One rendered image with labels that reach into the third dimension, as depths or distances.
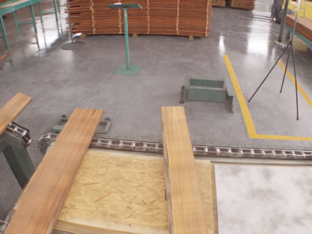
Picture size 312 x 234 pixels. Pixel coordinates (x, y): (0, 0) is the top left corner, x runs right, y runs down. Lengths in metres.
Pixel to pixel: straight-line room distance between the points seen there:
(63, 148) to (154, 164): 0.50
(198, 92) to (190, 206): 2.34
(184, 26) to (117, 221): 5.41
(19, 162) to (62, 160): 0.62
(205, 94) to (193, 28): 3.04
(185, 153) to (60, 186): 0.63
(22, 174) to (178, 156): 1.20
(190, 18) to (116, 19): 1.81
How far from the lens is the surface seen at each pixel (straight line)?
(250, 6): 11.84
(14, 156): 1.84
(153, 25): 6.08
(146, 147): 1.33
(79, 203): 1.15
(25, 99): 1.86
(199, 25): 6.03
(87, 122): 1.51
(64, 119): 3.13
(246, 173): 1.29
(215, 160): 1.34
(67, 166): 1.26
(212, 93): 3.25
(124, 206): 1.10
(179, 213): 1.03
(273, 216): 1.17
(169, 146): 1.30
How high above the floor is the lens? 1.74
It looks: 35 degrees down
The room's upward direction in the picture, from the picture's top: straight up
